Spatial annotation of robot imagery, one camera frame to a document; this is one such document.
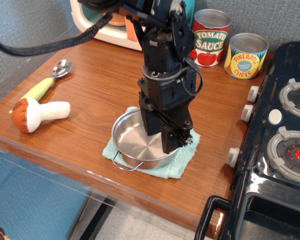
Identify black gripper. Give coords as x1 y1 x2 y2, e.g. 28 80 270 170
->
138 66 197 154

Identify pineapple slices can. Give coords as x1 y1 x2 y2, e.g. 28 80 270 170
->
224 33 269 80

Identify light blue folded cloth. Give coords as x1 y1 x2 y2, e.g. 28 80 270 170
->
102 106 201 179

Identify plush toy mushroom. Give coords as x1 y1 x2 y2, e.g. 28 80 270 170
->
11 97 71 133

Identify black toy stove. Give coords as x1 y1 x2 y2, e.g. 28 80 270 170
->
195 41 300 240

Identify spoon with green handle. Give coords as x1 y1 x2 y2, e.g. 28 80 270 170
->
20 59 72 101

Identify stainless steel pot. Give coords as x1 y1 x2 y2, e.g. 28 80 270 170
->
111 108 179 171

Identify orange microwave turntable plate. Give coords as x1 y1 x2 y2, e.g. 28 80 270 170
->
108 13 126 27

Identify tomato sauce can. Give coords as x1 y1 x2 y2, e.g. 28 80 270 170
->
190 8 232 67

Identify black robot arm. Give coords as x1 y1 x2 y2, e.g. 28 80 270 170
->
82 0 204 154

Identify black braided cable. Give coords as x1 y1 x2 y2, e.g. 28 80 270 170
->
0 0 114 57

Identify toy microwave teal cream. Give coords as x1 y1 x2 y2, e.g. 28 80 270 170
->
70 0 195 58

